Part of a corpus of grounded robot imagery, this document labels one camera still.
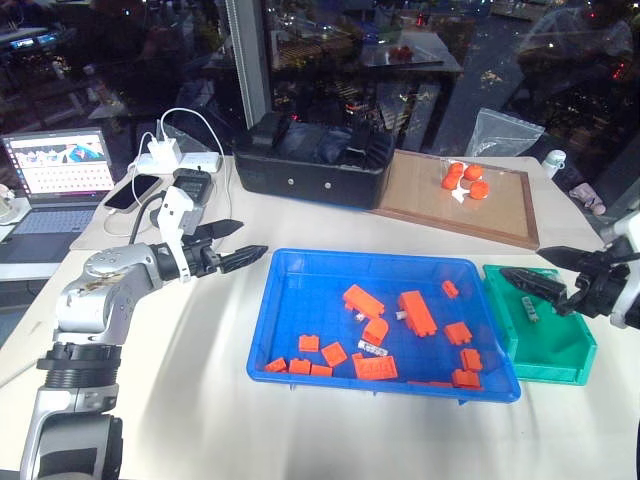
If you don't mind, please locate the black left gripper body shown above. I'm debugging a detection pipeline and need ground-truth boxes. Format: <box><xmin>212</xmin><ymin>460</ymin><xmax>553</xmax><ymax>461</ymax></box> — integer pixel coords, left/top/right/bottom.
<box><xmin>180</xmin><ymin>238</ymin><xmax>224</xmax><ymax>280</ymax></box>

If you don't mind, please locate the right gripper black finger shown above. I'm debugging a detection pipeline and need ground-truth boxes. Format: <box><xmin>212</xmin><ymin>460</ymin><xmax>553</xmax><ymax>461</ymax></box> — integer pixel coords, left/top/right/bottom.
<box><xmin>500</xmin><ymin>267</ymin><xmax>570</xmax><ymax>307</ymax></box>
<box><xmin>536</xmin><ymin>245</ymin><xmax>602</xmax><ymax>272</ymax></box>

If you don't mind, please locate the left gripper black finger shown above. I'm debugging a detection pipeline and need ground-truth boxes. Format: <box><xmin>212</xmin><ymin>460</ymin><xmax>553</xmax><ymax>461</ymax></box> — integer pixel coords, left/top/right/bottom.
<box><xmin>219</xmin><ymin>244</ymin><xmax>270</xmax><ymax>274</ymax></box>
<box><xmin>195</xmin><ymin>219</ymin><xmax>246</xmax><ymax>242</ymax></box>

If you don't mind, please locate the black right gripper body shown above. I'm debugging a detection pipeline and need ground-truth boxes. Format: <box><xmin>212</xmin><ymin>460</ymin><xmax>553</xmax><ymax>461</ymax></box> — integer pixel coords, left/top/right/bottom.
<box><xmin>556</xmin><ymin>247</ymin><xmax>634</xmax><ymax>319</ymax></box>

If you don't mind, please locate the green plastic tray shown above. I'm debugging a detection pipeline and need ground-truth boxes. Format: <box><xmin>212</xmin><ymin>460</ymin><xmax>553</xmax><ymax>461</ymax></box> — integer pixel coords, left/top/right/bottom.
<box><xmin>482</xmin><ymin>263</ymin><xmax>599</xmax><ymax>386</ymax></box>

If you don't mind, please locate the black device with display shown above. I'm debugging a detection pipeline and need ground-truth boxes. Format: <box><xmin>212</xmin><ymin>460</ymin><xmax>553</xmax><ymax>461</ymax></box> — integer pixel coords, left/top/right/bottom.
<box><xmin>172</xmin><ymin>168</ymin><xmax>215</xmax><ymax>205</ymax></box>

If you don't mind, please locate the pale pink small object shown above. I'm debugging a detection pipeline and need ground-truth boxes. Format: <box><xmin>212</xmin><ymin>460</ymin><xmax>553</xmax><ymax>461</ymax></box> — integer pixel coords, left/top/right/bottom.
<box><xmin>569</xmin><ymin>182</ymin><xmax>606</xmax><ymax>216</ymax></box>

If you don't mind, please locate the white power strip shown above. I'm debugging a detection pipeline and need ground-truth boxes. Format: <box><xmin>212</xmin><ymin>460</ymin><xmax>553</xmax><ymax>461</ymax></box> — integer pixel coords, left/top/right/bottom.
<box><xmin>128</xmin><ymin>152</ymin><xmax>223</xmax><ymax>174</ymax></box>

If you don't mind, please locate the blue plastic tray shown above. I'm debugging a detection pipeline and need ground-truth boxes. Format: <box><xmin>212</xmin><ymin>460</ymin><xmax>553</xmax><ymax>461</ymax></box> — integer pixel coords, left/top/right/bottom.
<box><xmin>247</xmin><ymin>248</ymin><xmax>522</xmax><ymax>405</ymax></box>

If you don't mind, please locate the black screen smartphone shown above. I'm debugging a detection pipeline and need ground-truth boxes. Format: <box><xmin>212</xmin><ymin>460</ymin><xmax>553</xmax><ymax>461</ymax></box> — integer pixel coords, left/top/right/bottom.
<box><xmin>103</xmin><ymin>173</ymin><xmax>162</xmax><ymax>215</ymax></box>

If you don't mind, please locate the small white bottle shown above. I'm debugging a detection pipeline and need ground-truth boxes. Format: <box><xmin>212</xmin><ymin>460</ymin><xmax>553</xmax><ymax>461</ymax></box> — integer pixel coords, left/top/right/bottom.
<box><xmin>542</xmin><ymin>149</ymin><xmax>567</xmax><ymax>180</ymax></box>

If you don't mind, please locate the white charger plug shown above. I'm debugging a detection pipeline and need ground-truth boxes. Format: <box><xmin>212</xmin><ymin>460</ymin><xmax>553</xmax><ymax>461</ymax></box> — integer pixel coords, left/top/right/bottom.
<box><xmin>147</xmin><ymin>139</ymin><xmax>181</xmax><ymax>164</ymax></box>

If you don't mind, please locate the black storage case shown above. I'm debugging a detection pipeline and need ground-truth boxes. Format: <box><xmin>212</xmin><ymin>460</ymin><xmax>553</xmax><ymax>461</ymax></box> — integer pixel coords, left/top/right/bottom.
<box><xmin>233</xmin><ymin>112</ymin><xmax>396</xmax><ymax>211</ymax></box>

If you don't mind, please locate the small clear plastic bag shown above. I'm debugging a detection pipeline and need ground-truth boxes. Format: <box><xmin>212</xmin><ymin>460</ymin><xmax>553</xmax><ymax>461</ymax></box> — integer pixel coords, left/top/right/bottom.
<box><xmin>438</xmin><ymin>157</ymin><xmax>507</xmax><ymax>205</ymax></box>

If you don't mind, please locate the long orange building block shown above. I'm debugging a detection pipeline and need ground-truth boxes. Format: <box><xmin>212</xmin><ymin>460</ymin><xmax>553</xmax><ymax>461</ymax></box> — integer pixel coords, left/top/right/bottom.
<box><xmin>397</xmin><ymin>290</ymin><xmax>439</xmax><ymax>339</ymax></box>
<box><xmin>342</xmin><ymin>283</ymin><xmax>386</xmax><ymax>319</ymax></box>

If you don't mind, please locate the wood framed cork board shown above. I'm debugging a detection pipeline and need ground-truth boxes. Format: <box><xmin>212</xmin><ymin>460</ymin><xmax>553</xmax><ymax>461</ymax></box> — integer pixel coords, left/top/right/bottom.
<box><xmin>372</xmin><ymin>149</ymin><xmax>540</xmax><ymax>250</ymax></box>

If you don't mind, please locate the white table cloth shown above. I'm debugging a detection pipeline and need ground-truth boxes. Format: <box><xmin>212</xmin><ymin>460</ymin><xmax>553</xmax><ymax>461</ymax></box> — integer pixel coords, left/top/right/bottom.
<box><xmin>0</xmin><ymin>239</ymin><xmax>640</xmax><ymax>480</ymax></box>

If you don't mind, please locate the large clear zip bag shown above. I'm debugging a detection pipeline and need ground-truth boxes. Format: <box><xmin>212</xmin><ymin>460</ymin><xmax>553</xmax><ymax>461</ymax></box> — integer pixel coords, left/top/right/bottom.
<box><xmin>467</xmin><ymin>107</ymin><xmax>545</xmax><ymax>159</ymax></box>

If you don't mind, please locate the curved orange building block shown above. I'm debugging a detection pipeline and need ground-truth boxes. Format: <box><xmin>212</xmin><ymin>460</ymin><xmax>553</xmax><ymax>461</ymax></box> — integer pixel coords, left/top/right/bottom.
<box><xmin>362</xmin><ymin>318</ymin><xmax>390</xmax><ymax>346</ymax></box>

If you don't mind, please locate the open grey laptop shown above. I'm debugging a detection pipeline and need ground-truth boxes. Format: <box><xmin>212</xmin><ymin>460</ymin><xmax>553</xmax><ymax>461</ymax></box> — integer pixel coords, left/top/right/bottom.
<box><xmin>0</xmin><ymin>128</ymin><xmax>117</xmax><ymax>264</ymax></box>

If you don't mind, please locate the wide orange studded block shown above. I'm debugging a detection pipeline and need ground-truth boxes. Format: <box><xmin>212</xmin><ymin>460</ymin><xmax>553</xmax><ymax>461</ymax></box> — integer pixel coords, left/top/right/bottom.
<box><xmin>352</xmin><ymin>352</ymin><xmax>400</xmax><ymax>381</ymax></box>

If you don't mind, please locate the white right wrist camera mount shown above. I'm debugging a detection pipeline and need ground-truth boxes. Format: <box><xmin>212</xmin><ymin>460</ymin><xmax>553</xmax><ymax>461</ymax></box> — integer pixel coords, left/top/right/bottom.
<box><xmin>597</xmin><ymin>209</ymin><xmax>640</xmax><ymax>331</ymax></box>

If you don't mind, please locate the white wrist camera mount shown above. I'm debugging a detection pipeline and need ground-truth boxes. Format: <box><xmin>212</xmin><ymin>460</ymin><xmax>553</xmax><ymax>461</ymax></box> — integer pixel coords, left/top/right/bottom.
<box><xmin>597</xmin><ymin>209</ymin><xmax>640</xmax><ymax>331</ymax></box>
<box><xmin>149</xmin><ymin>185</ymin><xmax>207</xmax><ymax>284</ymax></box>

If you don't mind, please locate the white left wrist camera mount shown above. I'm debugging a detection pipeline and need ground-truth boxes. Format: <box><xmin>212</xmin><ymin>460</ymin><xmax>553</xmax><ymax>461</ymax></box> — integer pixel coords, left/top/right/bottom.
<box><xmin>149</xmin><ymin>185</ymin><xmax>207</xmax><ymax>284</ymax></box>

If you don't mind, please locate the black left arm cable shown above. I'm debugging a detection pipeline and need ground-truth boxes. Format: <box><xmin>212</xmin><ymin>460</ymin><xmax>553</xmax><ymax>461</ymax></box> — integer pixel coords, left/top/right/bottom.
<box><xmin>128</xmin><ymin>192</ymin><xmax>174</xmax><ymax>246</ymax></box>

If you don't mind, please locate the long white charging cable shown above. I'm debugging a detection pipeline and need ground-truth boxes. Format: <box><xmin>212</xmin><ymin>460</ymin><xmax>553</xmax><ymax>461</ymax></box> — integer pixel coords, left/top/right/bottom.
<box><xmin>158</xmin><ymin>107</ymin><xmax>235</xmax><ymax>236</ymax></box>

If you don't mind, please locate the white phone charging cable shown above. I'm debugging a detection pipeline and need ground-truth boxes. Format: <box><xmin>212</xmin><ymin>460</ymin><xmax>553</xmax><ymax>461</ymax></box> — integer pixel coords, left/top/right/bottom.
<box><xmin>103</xmin><ymin>132</ymin><xmax>161</xmax><ymax>237</ymax></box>

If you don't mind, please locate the grey window frame post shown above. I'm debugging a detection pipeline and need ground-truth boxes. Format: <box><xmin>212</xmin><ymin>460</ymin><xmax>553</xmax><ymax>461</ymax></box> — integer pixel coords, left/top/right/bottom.
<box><xmin>224</xmin><ymin>0</ymin><xmax>274</xmax><ymax>146</ymax></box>

